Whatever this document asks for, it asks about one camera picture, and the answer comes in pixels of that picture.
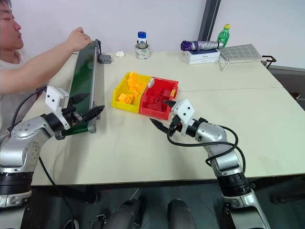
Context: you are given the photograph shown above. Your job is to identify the white bottle blue cap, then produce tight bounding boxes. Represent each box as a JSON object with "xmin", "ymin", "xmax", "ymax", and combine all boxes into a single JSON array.
[{"xmin": 136, "ymin": 31, "xmax": 147, "ymax": 49}]

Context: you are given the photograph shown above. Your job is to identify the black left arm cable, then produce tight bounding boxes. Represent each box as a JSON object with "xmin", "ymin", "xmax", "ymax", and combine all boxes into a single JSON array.
[{"xmin": 9, "ymin": 87, "xmax": 48, "ymax": 132}]

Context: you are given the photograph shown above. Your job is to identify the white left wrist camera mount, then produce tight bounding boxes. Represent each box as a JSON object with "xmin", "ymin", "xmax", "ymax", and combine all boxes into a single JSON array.
[{"xmin": 45, "ymin": 85, "xmax": 70, "ymax": 131}]

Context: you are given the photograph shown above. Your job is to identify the black hanging cable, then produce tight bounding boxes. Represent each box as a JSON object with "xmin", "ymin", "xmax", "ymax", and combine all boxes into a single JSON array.
[{"xmin": 38, "ymin": 156, "xmax": 76, "ymax": 229}]

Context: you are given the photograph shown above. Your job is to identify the yellow plastic bin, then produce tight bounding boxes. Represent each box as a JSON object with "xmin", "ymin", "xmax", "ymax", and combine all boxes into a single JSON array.
[{"xmin": 111, "ymin": 71, "xmax": 153, "ymax": 114}]

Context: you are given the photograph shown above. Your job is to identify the clear tape roll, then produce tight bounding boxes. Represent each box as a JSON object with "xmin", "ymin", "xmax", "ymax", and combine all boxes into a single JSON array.
[{"xmin": 134, "ymin": 42, "xmax": 152, "ymax": 60}]

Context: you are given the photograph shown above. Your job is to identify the purple grey folded umbrella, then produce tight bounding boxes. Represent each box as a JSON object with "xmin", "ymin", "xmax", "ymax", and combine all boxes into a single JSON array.
[{"xmin": 180, "ymin": 40, "xmax": 224, "ymax": 52}]

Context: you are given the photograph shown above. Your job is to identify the red plastic bin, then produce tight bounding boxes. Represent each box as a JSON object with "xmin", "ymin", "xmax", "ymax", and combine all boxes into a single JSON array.
[{"xmin": 138, "ymin": 76, "xmax": 180, "ymax": 121}]

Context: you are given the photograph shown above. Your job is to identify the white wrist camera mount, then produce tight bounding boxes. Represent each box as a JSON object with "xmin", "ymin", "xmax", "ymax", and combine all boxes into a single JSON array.
[
  {"xmin": 171, "ymin": 98, "xmax": 195, "ymax": 137},
  {"xmin": 45, "ymin": 85, "xmax": 70, "ymax": 131}
]

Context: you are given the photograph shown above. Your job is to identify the green conveyor belt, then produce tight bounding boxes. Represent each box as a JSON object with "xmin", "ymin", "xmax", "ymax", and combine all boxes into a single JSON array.
[{"xmin": 62, "ymin": 39, "xmax": 106, "ymax": 138}]

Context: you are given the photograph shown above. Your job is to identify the red toy block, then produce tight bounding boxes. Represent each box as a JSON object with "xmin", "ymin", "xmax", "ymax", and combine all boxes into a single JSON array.
[
  {"xmin": 152, "ymin": 94, "xmax": 165, "ymax": 105},
  {"xmin": 147, "ymin": 102, "xmax": 165, "ymax": 112},
  {"xmin": 163, "ymin": 88, "xmax": 174, "ymax": 101}
]

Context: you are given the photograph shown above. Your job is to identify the dark rounded shape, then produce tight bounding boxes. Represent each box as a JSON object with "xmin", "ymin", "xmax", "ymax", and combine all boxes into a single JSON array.
[
  {"xmin": 106, "ymin": 198, "xmax": 144, "ymax": 229},
  {"xmin": 166, "ymin": 198, "xmax": 197, "ymax": 229}
]

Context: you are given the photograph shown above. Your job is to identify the person in white shirt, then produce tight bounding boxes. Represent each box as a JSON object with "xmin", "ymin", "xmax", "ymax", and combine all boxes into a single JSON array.
[{"xmin": 0, "ymin": 0, "xmax": 50, "ymax": 142}]

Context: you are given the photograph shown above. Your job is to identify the green plastic drink bottle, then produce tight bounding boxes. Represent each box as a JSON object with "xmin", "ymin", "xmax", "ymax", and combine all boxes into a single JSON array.
[{"xmin": 217, "ymin": 23, "xmax": 231, "ymax": 49}]

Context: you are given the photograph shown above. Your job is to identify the person's bare right hand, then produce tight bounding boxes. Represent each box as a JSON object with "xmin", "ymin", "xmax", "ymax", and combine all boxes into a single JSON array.
[{"xmin": 65, "ymin": 26, "xmax": 93, "ymax": 52}]

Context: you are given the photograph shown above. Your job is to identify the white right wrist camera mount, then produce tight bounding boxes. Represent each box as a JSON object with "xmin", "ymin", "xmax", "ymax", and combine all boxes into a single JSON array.
[{"xmin": 171, "ymin": 98, "xmax": 195, "ymax": 137}]

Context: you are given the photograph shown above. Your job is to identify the white flat carton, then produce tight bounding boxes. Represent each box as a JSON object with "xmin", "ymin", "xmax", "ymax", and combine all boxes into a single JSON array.
[
  {"xmin": 186, "ymin": 49, "xmax": 221, "ymax": 60},
  {"xmin": 187, "ymin": 57, "xmax": 221, "ymax": 65}
]

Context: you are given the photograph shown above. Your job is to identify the black table clamp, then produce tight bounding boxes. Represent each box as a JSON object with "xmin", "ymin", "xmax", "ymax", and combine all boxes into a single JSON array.
[{"xmin": 260, "ymin": 55, "xmax": 277, "ymax": 70}]

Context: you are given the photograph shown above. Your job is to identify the grey adjacent table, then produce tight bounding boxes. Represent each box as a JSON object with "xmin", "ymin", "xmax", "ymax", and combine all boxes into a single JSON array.
[{"xmin": 267, "ymin": 65, "xmax": 305, "ymax": 113}]

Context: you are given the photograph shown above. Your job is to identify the tall orange toy block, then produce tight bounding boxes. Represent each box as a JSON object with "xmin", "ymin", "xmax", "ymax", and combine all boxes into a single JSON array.
[{"xmin": 126, "ymin": 71, "xmax": 139, "ymax": 88}]

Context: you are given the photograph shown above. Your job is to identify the black table frame beam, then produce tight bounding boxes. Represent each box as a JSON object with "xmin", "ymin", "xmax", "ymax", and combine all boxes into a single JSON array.
[{"xmin": 30, "ymin": 185, "xmax": 101, "ymax": 204}]

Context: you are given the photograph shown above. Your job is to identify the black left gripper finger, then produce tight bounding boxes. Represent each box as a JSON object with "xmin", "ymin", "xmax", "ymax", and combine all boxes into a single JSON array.
[
  {"xmin": 68, "ymin": 93, "xmax": 91, "ymax": 105},
  {"xmin": 82, "ymin": 105, "xmax": 106, "ymax": 121}
]

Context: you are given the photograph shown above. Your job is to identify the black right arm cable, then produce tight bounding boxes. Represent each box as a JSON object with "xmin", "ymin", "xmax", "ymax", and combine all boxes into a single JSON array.
[{"xmin": 166, "ymin": 122, "xmax": 246, "ymax": 171}]

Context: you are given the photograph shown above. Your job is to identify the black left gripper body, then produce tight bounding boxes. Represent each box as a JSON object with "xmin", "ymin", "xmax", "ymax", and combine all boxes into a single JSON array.
[{"xmin": 61, "ymin": 106, "xmax": 85, "ymax": 127}]

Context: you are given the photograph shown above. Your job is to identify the grey grid panel with stand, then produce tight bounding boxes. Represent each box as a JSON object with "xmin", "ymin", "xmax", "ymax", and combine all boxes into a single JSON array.
[{"xmin": 218, "ymin": 43, "xmax": 262, "ymax": 72}]

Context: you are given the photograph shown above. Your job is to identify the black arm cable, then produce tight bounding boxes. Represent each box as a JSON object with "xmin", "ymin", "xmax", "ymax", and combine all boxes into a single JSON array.
[
  {"xmin": 9, "ymin": 87, "xmax": 48, "ymax": 132},
  {"xmin": 166, "ymin": 122, "xmax": 246, "ymax": 171}
]

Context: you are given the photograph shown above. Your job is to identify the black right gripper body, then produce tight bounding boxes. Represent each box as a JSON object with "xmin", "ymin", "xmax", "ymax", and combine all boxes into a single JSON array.
[{"xmin": 167, "ymin": 114, "xmax": 183, "ymax": 137}]

